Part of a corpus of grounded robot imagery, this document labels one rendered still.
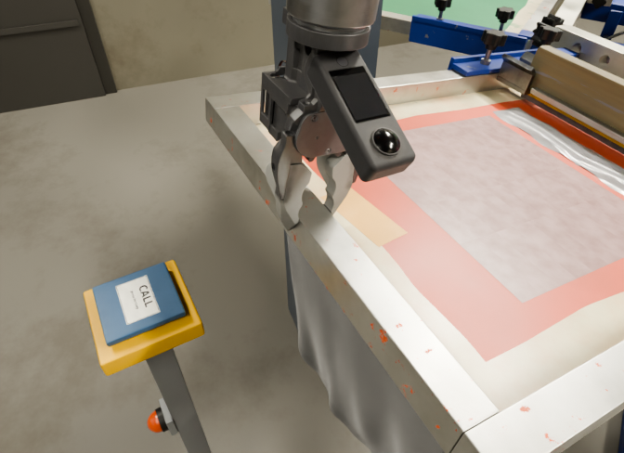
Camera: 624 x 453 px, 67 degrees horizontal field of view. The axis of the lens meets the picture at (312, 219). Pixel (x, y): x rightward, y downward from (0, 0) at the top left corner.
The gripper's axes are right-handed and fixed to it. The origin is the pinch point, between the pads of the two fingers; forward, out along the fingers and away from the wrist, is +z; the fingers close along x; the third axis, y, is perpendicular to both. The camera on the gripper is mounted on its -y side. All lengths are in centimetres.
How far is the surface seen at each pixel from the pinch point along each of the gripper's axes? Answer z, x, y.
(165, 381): 35.9, 15.4, 10.1
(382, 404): 31.4, -11.1, -9.3
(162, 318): 17.8, 15.3, 7.4
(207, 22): 67, -80, 266
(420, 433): 25.1, -9.9, -17.1
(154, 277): 17.6, 14.4, 14.7
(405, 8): 6, -81, 86
